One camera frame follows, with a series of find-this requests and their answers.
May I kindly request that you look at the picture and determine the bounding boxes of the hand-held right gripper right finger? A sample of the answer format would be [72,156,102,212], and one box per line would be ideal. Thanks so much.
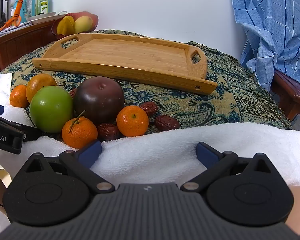
[180,142,274,193]

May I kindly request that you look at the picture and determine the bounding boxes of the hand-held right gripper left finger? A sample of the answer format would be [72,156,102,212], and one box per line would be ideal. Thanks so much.
[25,140,115,194]

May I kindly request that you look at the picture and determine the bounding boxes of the tangerine with stem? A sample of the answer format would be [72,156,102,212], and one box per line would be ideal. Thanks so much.
[61,110,98,150]

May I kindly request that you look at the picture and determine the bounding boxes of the small tangerine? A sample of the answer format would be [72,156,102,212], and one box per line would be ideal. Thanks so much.
[116,105,150,137]
[9,84,30,108]

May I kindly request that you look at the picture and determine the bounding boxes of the green apple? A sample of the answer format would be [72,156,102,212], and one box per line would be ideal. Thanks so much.
[29,86,74,133]

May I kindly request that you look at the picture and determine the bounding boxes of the large orange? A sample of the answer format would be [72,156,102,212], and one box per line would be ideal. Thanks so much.
[26,73,58,104]

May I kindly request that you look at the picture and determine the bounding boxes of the dark purple plum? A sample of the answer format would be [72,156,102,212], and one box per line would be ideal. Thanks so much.
[73,76,125,125]

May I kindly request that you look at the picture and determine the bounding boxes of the wooden serving tray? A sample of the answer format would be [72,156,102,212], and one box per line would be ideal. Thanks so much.
[32,33,218,96]

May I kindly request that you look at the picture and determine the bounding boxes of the white towel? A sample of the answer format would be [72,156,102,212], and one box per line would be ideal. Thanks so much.
[0,73,300,188]

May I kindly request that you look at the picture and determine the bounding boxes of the paisley patterned blanket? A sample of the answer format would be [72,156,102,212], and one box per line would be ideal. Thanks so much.
[0,29,294,140]

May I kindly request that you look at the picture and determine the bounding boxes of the wooden cabinet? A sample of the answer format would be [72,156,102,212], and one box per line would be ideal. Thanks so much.
[0,19,59,75]

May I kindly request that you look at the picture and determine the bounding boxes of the stack of papers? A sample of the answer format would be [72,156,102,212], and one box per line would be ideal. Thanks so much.
[0,21,33,40]

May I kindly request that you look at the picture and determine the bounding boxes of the orange plastic tool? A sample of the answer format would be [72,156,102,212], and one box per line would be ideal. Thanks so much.
[4,0,24,27]

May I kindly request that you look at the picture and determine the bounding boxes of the white plastic tray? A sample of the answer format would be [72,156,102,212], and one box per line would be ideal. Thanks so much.
[26,11,57,24]

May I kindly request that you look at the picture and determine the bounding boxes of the wooden chair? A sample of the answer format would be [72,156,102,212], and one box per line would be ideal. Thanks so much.
[270,70,300,120]

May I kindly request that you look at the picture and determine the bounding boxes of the yellow starfruit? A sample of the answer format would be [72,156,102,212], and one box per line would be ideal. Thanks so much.
[56,15,75,35]

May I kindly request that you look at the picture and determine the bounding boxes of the green spray bottle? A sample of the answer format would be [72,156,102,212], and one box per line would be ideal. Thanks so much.
[37,0,49,15]

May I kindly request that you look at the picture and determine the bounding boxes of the yellow mango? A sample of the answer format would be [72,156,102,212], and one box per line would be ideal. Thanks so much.
[74,16,93,33]

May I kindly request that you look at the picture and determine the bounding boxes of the red fruit bowl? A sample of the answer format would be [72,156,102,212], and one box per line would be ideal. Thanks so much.
[51,11,99,36]

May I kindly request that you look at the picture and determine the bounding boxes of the blue checked cloth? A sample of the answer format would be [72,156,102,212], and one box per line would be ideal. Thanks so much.
[229,0,300,93]

